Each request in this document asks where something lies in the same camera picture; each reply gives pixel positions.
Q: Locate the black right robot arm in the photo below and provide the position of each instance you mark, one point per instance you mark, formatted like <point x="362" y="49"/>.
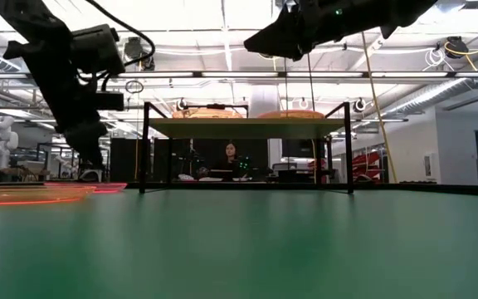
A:
<point x="409" y="12"/>

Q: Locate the wooden shelf with black frame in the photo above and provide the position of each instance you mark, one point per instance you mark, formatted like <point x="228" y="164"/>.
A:
<point x="243" y="128"/>

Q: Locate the translucent orange plastic plate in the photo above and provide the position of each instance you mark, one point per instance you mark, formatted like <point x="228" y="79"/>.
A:
<point x="291" y="116"/>
<point x="23" y="194"/>

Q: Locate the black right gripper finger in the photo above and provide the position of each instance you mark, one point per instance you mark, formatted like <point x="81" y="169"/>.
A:
<point x="280" y="35"/>
<point x="293" y="53"/>

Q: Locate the red storage bin rack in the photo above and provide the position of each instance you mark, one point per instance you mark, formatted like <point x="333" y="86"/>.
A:
<point x="365" y="166"/>

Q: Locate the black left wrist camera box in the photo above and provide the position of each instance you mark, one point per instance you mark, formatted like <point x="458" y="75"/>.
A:
<point x="98" y="47"/>

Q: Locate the grey ventilation duct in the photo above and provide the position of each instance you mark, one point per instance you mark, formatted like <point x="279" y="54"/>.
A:
<point x="442" y="91"/>

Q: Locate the person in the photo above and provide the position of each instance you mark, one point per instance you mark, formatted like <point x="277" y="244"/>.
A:
<point x="231" y="153"/>

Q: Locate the long ceiling light bar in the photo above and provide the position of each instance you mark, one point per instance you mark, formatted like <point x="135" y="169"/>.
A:
<point x="239" y="74"/>

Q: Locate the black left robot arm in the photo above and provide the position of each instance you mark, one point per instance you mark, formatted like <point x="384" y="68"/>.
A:
<point x="27" y="21"/>

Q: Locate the black table edge rail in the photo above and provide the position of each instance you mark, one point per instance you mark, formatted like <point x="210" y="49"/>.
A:
<point x="430" y="189"/>

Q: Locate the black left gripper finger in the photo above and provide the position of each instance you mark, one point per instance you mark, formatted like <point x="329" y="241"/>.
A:
<point x="102" y="141"/>
<point x="85" y="145"/>

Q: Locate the white robot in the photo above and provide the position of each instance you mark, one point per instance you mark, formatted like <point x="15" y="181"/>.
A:
<point x="0" y="141"/>

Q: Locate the black monitor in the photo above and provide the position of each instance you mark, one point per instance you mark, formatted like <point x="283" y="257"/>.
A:
<point x="299" y="148"/>

